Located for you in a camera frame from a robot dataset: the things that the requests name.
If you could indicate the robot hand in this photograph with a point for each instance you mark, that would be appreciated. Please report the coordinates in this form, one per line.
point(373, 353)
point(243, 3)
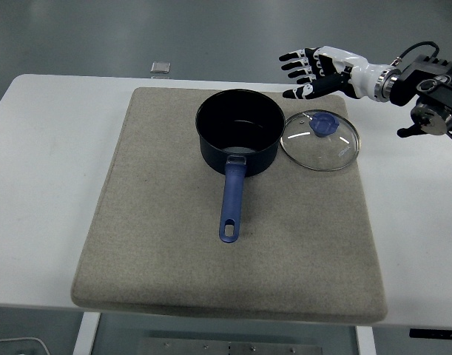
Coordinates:
point(359, 72)

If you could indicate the glass lid with blue knob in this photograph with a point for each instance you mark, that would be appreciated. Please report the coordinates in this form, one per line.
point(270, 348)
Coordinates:
point(323, 124)

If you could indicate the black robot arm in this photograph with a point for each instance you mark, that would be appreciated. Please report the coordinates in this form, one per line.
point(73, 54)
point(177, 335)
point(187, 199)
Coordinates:
point(432, 77)

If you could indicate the dark blue saucepan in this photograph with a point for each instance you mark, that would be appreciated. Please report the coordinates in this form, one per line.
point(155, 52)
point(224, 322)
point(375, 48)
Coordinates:
point(240, 155)

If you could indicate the small silver floor plate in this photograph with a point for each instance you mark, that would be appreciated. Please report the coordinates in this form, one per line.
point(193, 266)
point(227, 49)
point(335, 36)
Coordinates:
point(161, 67)

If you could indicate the beige fabric mat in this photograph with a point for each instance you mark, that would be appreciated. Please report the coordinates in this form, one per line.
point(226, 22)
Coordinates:
point(155, 222)

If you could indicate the white table leg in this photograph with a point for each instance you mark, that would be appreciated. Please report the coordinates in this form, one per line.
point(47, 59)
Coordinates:
point(86, 334)
point(365, 342)

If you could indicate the black table control panel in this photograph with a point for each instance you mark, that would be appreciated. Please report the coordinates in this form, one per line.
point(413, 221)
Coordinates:
point(436, 333)

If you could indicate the grey metal plate with screws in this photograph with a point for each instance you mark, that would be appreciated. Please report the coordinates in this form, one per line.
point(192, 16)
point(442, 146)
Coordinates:
point(229, 347)

